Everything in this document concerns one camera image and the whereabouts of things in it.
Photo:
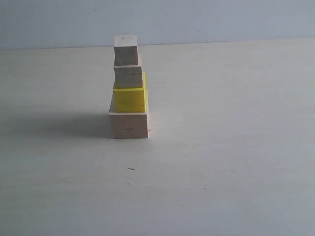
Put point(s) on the large light wooden cube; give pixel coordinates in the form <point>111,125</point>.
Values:
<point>129,125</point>

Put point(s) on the medium grooved wooden cube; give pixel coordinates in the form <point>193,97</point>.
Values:
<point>129,76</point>

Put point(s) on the small wooden cube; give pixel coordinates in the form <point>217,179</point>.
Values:
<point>126,50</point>

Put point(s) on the yellow cube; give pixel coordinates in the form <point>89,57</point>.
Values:
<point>131,100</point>

